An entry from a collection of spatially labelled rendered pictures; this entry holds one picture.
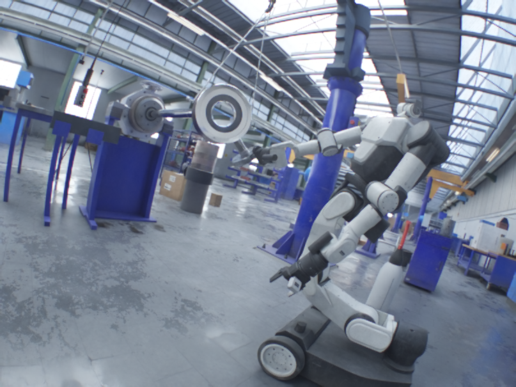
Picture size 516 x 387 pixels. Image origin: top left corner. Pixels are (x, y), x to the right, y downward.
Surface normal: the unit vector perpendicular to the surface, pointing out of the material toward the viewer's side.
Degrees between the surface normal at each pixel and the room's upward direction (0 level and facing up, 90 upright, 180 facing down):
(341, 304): 90
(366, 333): 90
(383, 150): 95
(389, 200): 105
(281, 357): 90
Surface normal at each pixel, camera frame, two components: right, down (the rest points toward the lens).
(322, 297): -0.33, 0.27
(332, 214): -0.54, -0.11
